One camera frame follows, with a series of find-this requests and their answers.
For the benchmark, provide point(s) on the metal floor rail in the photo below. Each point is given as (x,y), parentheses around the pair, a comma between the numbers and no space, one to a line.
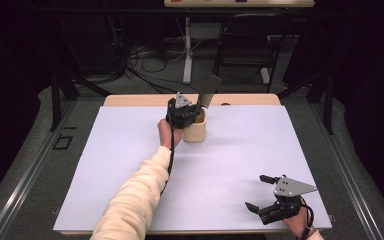
(346,176)
(26,176)

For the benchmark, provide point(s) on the black cleaver knife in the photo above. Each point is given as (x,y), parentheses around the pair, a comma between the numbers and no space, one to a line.
(209,90)

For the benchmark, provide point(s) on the person's right hand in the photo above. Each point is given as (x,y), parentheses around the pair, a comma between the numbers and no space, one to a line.
(296,223)

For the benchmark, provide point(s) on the black metal stand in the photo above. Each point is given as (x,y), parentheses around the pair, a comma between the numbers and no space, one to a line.
(328,103)
(56,100)

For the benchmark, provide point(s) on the black folding chair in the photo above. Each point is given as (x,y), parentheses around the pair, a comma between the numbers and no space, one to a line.
(246,50)

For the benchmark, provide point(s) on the white table mat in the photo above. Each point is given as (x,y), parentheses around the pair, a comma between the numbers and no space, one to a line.
(230,160)

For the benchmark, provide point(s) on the white desk leg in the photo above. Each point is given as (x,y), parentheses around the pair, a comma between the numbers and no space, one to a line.
(188,56)

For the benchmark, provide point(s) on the wooden table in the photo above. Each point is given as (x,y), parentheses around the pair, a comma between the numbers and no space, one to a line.
(140,100)

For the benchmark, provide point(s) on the person's left hand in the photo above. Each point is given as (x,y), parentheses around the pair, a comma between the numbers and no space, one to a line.
(165,133)

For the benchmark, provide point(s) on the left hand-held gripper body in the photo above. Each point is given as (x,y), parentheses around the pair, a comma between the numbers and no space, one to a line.
(181,113)

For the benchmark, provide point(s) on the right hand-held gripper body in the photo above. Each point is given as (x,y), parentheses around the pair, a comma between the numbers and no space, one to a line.
(290,188)

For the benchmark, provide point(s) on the square wooden holder cup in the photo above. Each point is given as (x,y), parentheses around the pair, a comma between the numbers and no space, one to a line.
(196,131)

